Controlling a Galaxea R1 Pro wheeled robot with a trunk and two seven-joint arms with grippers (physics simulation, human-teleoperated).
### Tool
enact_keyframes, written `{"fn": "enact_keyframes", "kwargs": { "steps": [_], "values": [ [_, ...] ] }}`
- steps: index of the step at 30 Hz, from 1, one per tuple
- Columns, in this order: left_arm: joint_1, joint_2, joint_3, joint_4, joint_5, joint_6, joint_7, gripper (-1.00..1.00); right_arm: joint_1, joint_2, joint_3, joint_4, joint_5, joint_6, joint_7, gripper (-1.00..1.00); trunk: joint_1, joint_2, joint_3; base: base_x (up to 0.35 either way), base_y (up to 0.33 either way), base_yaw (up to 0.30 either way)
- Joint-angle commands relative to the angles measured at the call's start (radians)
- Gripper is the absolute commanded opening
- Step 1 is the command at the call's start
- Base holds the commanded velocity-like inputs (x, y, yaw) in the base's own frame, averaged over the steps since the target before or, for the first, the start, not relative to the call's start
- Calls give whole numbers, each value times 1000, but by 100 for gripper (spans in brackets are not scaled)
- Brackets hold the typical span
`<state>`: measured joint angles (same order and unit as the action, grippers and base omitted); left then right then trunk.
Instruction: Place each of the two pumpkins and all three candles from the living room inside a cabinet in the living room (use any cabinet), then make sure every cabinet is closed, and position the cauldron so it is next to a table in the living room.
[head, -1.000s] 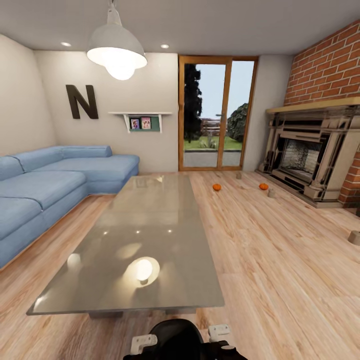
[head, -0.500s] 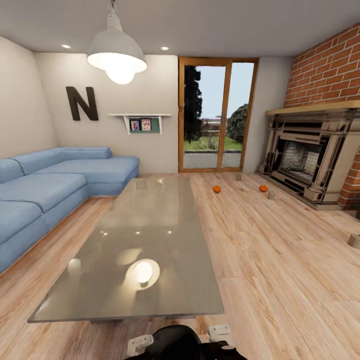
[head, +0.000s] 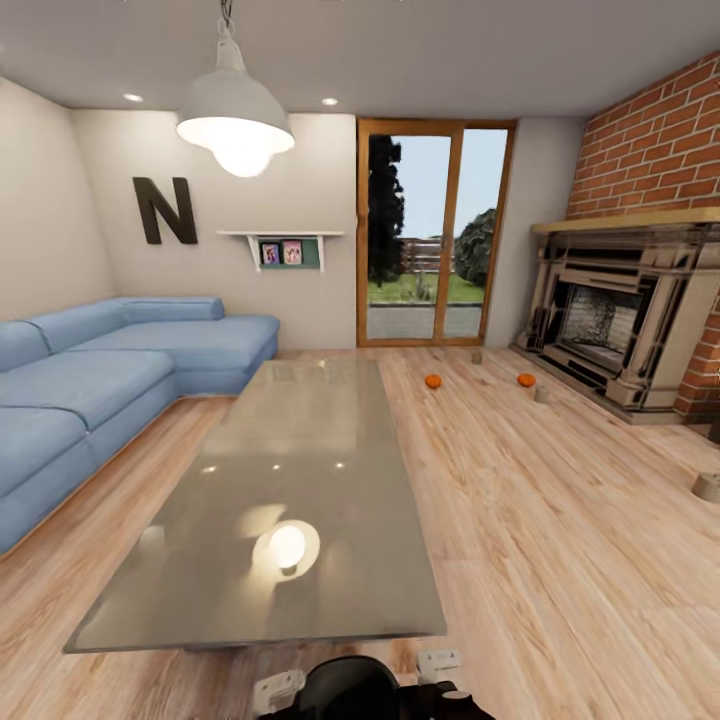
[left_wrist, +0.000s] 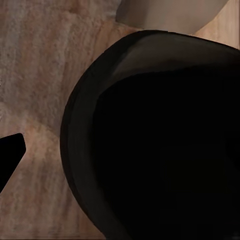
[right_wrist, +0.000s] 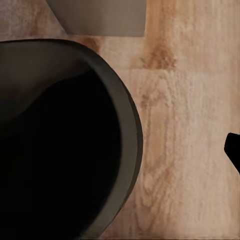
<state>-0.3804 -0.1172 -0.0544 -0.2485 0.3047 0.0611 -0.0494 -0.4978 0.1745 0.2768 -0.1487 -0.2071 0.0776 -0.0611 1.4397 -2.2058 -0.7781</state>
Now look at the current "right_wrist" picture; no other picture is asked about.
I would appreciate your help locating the cauldron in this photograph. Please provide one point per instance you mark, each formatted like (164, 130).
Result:
(83, 139)

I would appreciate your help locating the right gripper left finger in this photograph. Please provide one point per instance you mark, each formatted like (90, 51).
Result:
(12, 149)

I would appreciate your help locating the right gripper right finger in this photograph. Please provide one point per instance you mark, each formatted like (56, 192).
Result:
(232, 149)

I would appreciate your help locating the coffee table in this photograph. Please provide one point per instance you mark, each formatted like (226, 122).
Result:
(101, 17)

